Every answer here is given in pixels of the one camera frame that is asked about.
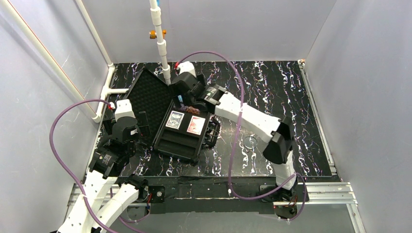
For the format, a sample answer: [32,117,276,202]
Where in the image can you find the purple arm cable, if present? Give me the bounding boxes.
[49,99,145,233]
[173,50,307,222]

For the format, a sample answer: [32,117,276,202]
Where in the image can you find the white pvc pipe pole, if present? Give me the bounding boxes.
[150,0,171,84]

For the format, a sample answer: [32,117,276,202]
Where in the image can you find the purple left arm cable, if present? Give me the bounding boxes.
[49,99,145,233]

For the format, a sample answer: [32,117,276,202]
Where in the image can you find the white pipe frame left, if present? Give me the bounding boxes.
[0,0,129,123]

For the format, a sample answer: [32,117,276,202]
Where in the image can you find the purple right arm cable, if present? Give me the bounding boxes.
[173,50,307,222]

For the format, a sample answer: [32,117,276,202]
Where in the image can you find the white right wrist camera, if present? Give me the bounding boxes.
[176,61,197,78]

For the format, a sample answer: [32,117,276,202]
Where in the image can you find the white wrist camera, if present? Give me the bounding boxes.
[115,99,135,122]
[176,61,197,78]

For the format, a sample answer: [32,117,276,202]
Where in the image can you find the aluminium rail frame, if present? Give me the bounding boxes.
[69,59,366,233]

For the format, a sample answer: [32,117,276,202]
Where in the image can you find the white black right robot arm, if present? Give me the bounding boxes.
[169,71,297,200]

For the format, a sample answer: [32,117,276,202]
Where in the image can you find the black poker set case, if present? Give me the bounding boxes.
[125,68,221,164]

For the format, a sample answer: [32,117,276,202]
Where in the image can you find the red playing card box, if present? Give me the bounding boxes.
[187,116,206,135]

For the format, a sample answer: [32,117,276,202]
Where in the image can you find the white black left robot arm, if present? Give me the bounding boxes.
[58,116,148,233]

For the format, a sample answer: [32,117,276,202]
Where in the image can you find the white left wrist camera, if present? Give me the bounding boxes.
[115,99,135,122]

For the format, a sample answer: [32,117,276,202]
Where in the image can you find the blue playing card box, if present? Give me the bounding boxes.
[165,111,185,130]

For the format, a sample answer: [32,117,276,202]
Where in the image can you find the clear acrylic dealer button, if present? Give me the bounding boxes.
[242,135,258,150]

